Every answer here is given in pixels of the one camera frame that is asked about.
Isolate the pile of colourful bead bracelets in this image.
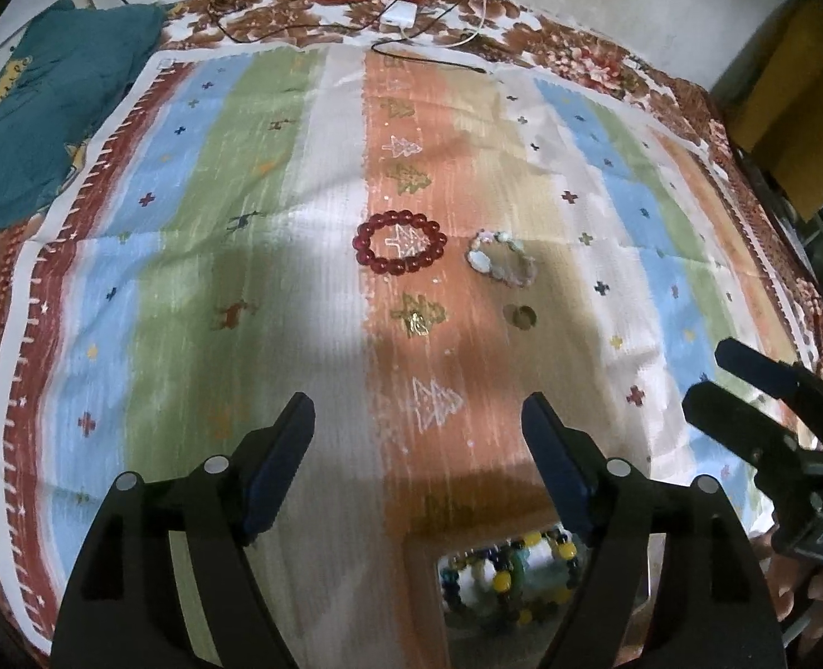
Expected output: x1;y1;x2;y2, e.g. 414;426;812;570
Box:
439;531;585;632

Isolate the white charger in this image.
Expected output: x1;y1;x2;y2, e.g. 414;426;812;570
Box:
382;3;419;36

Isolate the striped printed cloth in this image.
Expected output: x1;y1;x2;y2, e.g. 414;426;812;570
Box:
0;42;812;669

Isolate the pale stone bead bracelet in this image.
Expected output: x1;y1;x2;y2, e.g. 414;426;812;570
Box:
464;229;538;287

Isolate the person's right hand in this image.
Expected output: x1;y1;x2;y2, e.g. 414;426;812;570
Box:
751;521;823;669

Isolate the red bead bracelet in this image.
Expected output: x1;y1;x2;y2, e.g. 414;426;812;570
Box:
352;209;449;275

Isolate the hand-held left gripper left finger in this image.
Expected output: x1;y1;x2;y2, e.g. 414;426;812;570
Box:
49;392;316;669

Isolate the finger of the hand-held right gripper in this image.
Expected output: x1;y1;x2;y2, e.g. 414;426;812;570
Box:
682;382;823;503
715;337;823;448

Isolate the teal printed cloth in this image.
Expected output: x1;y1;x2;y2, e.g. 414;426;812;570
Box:
0;1;168;244

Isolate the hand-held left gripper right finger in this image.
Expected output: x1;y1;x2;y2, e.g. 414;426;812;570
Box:
520;391;790;669

